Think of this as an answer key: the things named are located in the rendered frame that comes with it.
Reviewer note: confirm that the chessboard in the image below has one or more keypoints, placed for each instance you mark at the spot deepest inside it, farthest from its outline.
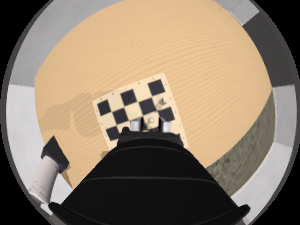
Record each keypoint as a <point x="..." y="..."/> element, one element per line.
<point x="119" y="107"/>

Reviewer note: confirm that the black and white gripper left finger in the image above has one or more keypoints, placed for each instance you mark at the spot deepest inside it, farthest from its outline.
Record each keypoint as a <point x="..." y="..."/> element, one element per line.
<point x="134" y="126"/>

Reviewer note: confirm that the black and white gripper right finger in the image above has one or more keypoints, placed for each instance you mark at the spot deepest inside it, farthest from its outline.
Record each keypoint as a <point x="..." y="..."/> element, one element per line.
<point x="166" y="127"/>

